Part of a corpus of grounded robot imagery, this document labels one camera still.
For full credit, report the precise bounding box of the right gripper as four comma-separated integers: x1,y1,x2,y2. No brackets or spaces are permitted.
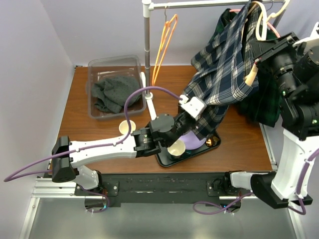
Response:
252,30,310,100

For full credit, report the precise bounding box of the orange plastic hanger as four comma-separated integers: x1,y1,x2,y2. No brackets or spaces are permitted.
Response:
151,4,178,86

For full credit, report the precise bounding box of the cream wooden hanger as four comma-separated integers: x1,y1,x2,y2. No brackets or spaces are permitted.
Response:
244,0,290,86

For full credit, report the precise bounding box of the navy white plaid skirt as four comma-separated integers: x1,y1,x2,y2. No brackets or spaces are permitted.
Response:
183,1,261,140

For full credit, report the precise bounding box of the grey dotted skirt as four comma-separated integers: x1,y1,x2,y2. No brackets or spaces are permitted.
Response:
91,76,140,114

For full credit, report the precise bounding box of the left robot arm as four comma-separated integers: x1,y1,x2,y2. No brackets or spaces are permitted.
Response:
51,112,195,195

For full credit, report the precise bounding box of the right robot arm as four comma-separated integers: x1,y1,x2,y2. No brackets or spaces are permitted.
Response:
212,29,319,215

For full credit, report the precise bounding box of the green plaid skirt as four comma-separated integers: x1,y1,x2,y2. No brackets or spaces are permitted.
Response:
209,8,281,127

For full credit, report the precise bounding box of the pink hanger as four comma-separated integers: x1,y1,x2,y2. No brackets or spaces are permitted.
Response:
229,8,281,39

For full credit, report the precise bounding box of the purple plate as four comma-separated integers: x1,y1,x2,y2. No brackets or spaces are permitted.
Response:
179,131,206,150

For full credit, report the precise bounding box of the cream paper cup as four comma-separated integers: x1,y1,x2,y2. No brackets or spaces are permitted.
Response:
167,140,186,160

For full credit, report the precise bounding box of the dark green cup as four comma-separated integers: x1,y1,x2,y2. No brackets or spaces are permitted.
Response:
170,150,191,161

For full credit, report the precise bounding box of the gold spoon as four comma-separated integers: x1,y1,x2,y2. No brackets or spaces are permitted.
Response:
205,135,219,147

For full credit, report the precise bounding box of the black tray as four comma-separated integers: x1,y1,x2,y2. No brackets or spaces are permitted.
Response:
156,131,221,167

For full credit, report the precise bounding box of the yellow mug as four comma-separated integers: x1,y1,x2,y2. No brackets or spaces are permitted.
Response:
119,120,136,135

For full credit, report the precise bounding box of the clear plastic bin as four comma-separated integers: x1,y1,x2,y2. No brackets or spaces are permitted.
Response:
86,55,143,120

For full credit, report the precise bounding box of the white metal clothes rack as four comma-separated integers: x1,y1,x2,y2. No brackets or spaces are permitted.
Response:
142,0,290,120

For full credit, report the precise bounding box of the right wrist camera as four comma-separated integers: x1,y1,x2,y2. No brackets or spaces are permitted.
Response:
293,22,319,51

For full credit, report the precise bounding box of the black mounting base plate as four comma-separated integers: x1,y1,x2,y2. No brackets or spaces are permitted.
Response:
43,171,252,209

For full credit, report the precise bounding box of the aluminium frame rail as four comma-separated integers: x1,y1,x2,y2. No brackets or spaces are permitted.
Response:
19,166,109,239

